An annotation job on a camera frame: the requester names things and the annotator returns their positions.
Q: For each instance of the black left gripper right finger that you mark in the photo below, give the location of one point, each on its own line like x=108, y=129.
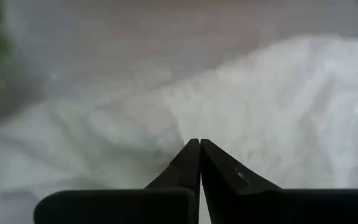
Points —
x=291, y=208

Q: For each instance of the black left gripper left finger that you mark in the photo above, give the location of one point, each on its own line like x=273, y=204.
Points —
x=120, y=208

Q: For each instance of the white lace garment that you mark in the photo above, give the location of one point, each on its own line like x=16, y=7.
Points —
x=259, y=109

